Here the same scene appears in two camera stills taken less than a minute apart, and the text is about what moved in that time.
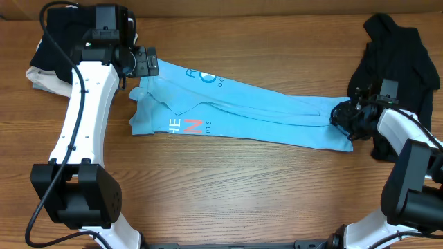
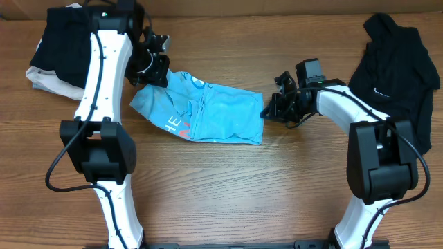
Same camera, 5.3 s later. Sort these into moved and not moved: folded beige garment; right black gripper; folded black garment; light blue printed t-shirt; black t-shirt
Moved: light blue printed t-shirt; right black gripper
Not moved: folded black garment; folded beige garment; black t-shirt
